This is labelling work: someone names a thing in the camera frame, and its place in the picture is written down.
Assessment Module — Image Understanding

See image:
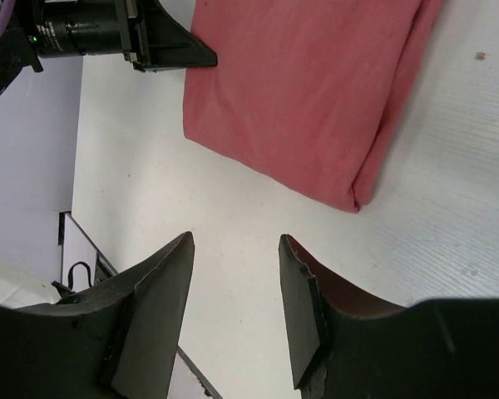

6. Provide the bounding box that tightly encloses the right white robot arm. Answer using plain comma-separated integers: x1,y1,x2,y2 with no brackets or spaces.
0,233,499,398

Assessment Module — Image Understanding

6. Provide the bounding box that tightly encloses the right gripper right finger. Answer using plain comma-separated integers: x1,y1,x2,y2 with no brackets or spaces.
279,234,499,398

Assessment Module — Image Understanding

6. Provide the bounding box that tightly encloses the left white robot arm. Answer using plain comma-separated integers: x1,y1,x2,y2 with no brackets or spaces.
0,0,218,95

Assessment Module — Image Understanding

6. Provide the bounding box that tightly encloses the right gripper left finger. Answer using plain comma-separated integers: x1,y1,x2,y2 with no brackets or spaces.
0,232,195,398

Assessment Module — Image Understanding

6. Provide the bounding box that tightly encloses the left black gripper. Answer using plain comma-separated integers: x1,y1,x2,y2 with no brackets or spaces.
14,0,218,72

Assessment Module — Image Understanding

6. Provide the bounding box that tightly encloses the red t shirt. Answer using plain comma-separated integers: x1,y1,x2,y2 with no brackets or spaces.
183,1,443,213

